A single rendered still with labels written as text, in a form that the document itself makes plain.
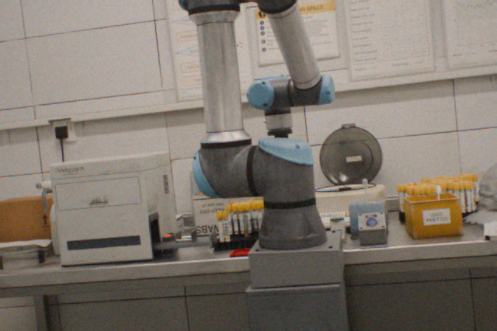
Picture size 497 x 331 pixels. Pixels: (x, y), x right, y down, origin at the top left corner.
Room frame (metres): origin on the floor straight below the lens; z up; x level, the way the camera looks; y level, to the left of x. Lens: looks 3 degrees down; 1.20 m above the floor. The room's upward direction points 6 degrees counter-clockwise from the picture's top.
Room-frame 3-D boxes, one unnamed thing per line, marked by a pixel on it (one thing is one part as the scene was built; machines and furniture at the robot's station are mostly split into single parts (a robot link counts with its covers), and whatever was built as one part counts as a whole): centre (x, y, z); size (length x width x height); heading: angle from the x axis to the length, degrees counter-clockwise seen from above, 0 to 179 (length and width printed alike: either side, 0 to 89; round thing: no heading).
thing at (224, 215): (1.94, 0.03, 0.93); 0.17 x 0.09 x 0.11; 80
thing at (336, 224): (1.84, -0.23, 0.91); 0.05 x 0.04 x 0.07; 170
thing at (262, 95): (1.76, -0.08, 1.30); 0.11 x 0.11 x 0.08; 70
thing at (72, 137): (2.56, 0.69, 1.29); 0.09 x 0.01 x 0.09; 80
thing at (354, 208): (1.88, -0.32, 0.92); 0.10 x 0.07 x 0.10; 72
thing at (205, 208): (2.25, 0.05, 0.95); 0.29 x 0.25 x 0.15; 170
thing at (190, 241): (1.88, 0.22, 0.92); 0.21 x 0.07 x 0.05; 80
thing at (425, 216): (1.82, -0.49, 0.93); 0.13 x 0.13 x 0.10; 84
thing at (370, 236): (1.76, -0.31, 0.92); 0.13 x 0.07 x 0.08; 170
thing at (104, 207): (2.01, 0.39, 1.03); 0.31 x 0.27 x 0.30; 80
